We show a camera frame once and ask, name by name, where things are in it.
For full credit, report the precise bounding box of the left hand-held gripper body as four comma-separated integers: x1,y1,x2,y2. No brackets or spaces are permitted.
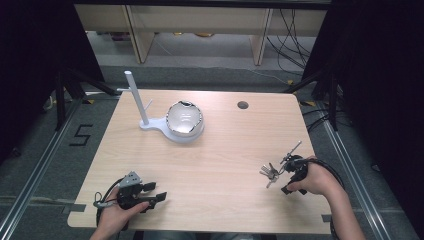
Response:
116,171,148,211

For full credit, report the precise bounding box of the white stand with pegs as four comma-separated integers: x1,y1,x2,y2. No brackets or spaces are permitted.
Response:
116,70,205,145

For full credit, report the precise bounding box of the bundle of black cables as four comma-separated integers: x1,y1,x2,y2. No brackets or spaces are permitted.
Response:
265,8,318,75

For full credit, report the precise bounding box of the black metal stand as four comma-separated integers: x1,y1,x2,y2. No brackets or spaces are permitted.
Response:
54,67,120,132
282,65,340,132

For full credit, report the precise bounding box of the bunch of metal keys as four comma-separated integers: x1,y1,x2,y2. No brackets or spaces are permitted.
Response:
259,162,285,190

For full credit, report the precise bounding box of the person's right hand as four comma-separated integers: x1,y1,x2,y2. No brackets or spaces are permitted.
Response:
287,155,338,198

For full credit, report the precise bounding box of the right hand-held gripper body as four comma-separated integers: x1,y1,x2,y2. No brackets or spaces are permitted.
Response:
279,140,310,184

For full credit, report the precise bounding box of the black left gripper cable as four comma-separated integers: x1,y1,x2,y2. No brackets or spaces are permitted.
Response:
93,177,125,232

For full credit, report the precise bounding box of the aluminium floor rail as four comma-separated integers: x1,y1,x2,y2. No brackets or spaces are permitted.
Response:
0,96,85,240
319,114,395,240

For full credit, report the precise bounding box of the light wooden desk frame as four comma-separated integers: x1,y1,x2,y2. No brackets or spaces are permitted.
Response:
74,4,328,67

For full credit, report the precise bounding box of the thin white floor cable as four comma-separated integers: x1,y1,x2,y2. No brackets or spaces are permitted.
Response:
196,65,292,85

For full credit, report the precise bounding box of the person's left hand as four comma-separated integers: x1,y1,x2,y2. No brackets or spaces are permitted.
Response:
98,188,152,235

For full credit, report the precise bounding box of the black curtain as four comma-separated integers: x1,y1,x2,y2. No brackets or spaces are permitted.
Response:
0,0,105,164
301,0,424,231

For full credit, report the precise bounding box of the grey floor tape strip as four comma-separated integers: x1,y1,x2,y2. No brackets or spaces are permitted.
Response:
60,202,87,215

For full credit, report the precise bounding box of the white eggshell-shaped bowl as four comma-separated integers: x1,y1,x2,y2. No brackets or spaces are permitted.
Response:
165,100,205,139

